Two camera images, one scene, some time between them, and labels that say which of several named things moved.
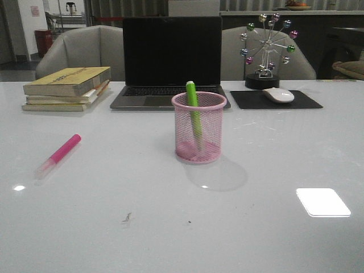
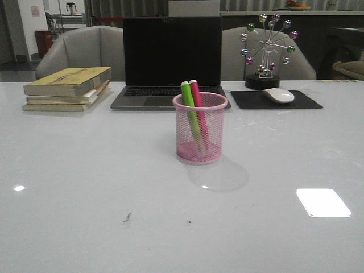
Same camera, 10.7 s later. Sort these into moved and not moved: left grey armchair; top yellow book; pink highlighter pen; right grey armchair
Moved: pink highlighter pen
Not moved: left grey armchair; right grey armchair; top yellow book
